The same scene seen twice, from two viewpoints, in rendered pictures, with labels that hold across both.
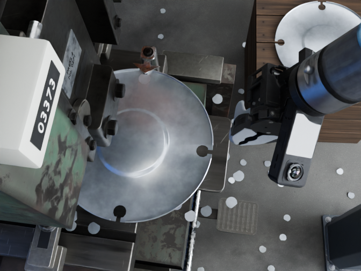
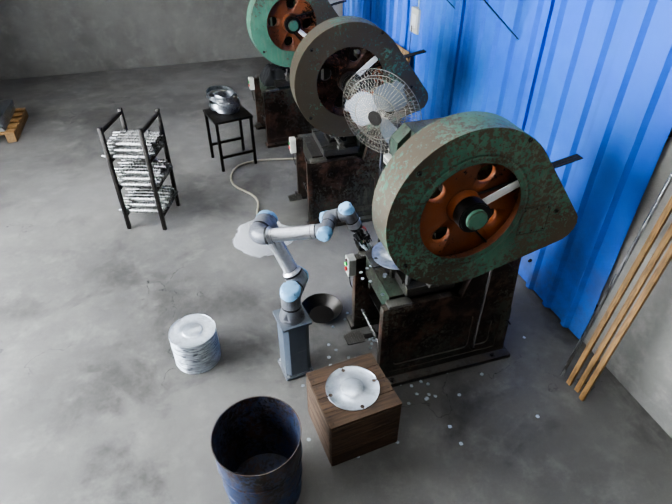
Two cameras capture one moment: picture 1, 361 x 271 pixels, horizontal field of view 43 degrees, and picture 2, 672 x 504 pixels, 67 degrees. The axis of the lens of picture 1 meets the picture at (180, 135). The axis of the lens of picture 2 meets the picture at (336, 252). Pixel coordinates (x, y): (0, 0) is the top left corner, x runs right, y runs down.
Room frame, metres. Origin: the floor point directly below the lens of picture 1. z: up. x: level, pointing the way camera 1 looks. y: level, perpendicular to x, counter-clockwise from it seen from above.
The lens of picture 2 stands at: (2.12, -1.39, 2.59)
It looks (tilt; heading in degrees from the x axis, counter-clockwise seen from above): 37 degrees down; 150
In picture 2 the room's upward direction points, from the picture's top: straight up
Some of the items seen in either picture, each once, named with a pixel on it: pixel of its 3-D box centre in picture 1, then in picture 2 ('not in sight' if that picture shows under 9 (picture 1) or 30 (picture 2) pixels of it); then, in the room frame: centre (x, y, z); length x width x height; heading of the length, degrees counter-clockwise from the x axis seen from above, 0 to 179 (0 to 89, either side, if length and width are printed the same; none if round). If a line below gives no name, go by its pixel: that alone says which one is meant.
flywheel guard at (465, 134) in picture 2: not in sight; (477, 195); (0.65, 0.24, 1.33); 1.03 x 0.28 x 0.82; 77
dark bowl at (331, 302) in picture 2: not in sight; (321, 310); (-0.22, -0.16, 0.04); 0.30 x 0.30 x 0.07
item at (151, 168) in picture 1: (132, 141); (396, 253); (0.27, 0.09, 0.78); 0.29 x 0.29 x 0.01
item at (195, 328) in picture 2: not in sight; (192, 330); (-0.28, -1.05, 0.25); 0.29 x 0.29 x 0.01
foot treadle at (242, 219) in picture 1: (161, 207); (388, 332); (0.27, 0.08, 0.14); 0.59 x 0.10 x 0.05; 77
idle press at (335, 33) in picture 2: not in sight; (373, 116); (-1.30, 0.96, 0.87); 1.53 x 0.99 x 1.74; 75
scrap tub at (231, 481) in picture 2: not in sight; (261, 461); (0.75, -1.02, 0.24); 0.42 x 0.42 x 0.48
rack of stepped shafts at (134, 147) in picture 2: not in sight; (141, 170); (-2.11, -0.88, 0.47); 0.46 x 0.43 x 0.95; 57
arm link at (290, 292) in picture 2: not in sight; (290, 294); (0.11, -0.53, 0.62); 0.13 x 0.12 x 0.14; 138
